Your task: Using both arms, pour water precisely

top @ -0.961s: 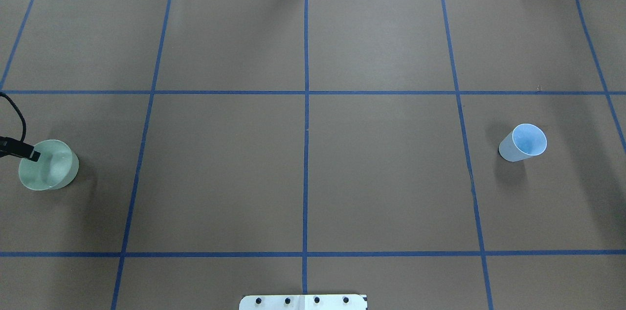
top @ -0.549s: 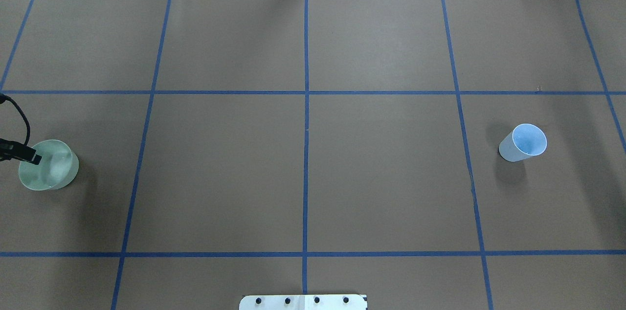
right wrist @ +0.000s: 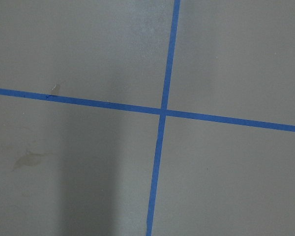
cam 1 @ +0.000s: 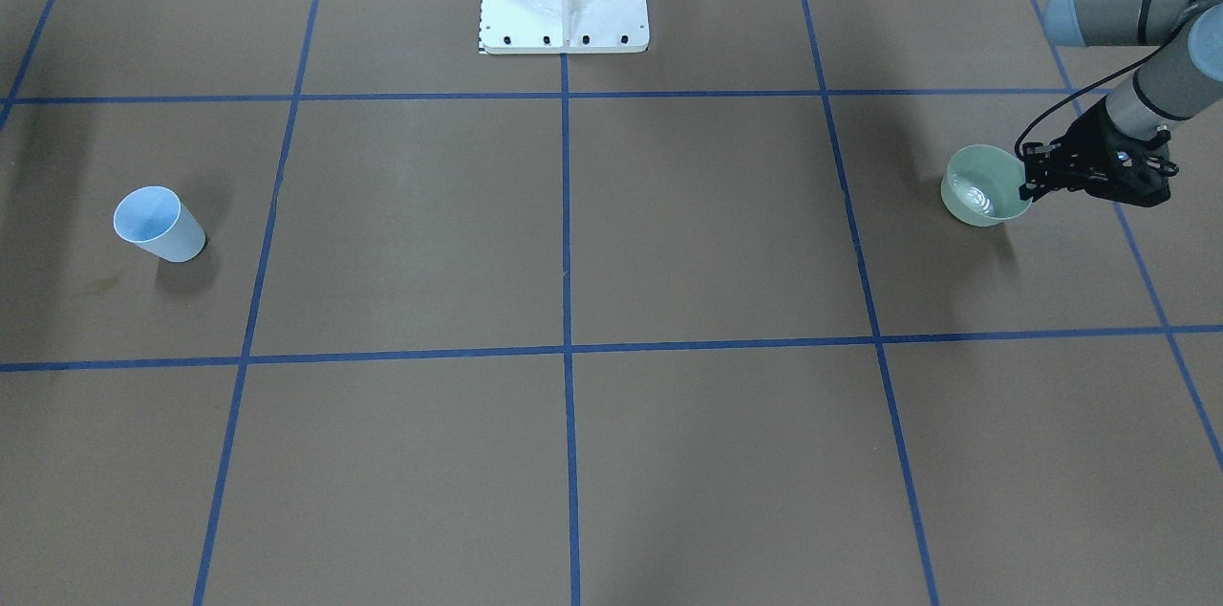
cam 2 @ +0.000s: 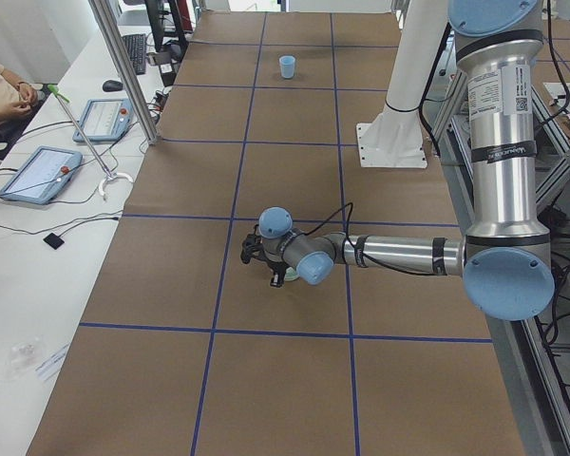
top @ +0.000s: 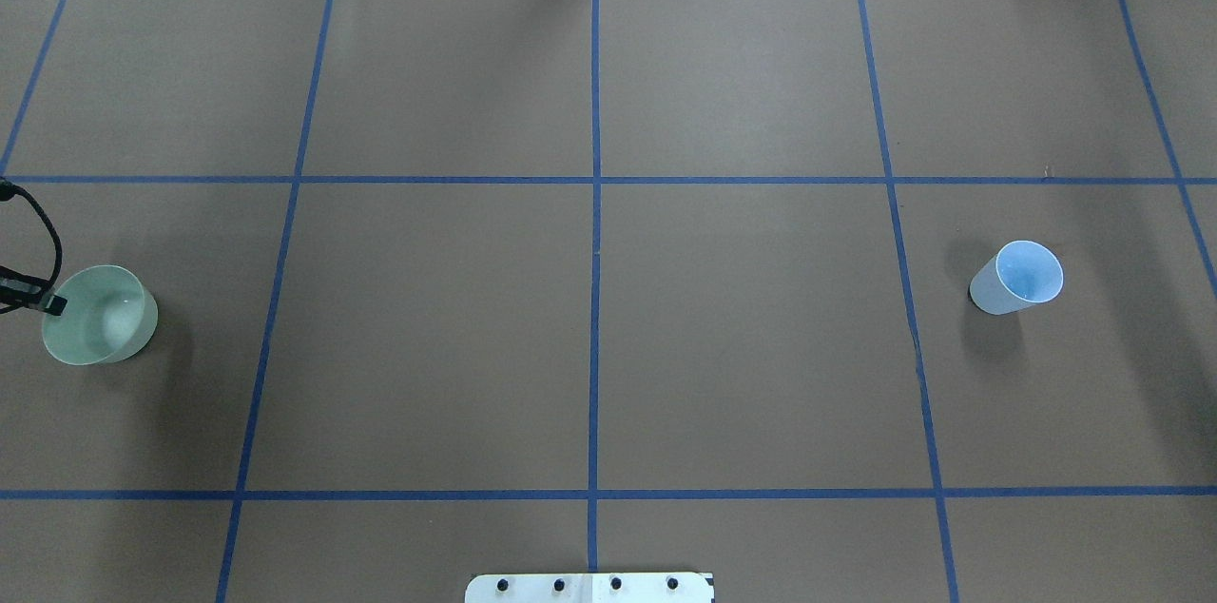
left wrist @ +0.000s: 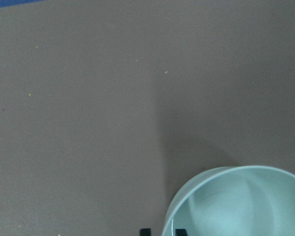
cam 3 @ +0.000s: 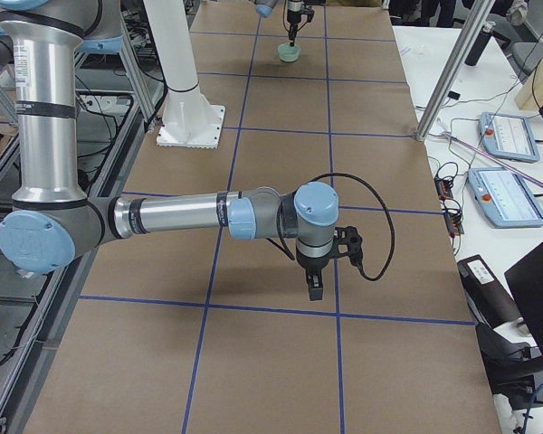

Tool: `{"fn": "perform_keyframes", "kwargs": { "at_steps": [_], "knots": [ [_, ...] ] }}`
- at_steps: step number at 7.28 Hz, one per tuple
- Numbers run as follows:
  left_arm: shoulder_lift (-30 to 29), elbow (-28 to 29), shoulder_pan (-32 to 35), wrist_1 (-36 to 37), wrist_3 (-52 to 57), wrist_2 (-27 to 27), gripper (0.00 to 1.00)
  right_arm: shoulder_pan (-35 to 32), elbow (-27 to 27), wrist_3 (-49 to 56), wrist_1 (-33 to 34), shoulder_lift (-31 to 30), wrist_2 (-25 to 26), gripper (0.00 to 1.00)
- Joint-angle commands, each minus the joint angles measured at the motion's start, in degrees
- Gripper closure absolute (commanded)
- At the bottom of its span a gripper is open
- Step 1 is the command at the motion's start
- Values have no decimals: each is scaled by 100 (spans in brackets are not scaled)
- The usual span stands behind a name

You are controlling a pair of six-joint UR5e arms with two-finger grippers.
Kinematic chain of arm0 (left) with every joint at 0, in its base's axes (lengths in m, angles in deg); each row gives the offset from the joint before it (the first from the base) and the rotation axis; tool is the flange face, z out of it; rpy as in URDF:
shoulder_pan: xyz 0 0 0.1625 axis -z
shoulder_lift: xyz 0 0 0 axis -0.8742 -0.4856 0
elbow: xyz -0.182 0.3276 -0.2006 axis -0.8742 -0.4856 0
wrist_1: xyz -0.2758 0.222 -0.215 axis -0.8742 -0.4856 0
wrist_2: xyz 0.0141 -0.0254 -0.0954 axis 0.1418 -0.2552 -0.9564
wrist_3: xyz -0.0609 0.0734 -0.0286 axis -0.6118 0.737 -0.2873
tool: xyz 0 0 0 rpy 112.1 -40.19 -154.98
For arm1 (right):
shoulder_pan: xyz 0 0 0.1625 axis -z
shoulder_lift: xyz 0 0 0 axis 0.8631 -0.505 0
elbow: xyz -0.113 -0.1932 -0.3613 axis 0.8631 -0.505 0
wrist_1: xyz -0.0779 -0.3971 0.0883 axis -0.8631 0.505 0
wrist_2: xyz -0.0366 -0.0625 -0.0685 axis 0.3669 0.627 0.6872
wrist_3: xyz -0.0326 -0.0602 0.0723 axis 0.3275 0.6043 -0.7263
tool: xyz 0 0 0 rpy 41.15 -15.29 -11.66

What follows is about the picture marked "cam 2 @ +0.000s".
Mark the black monitor stand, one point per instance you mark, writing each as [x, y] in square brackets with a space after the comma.
[166, 27]

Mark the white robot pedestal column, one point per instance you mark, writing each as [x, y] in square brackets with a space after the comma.
[395, 139]

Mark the far blue teach pendant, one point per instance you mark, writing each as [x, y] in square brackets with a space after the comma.
[106, 120]

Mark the black computer mouse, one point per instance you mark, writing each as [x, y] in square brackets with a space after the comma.
[112, 86]

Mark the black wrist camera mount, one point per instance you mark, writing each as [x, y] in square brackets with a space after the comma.
[251, 247]

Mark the small black square pad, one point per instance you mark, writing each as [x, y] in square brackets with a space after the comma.
[54, 241]

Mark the light green bowl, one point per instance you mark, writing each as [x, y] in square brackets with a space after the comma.
[291, 274]

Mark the light blue cup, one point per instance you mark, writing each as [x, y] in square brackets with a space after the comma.
[287, 66]

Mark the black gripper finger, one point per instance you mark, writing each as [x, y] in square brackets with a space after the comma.
[277, 280]

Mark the blue teach pendant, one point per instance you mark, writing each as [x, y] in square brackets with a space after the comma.
[42, 176]
[106, 120]

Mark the aluminium frame post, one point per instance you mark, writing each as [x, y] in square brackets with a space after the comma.
[107, 24]

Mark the near blue teach pendant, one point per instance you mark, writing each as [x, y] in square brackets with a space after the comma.
[42, 176]

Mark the black keyboard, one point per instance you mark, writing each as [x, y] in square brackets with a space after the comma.
[135, 46]

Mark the seated person in beige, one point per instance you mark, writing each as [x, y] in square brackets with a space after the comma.
[19, 101]

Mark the clear plastic bag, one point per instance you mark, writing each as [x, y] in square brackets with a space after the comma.
[23, 357]

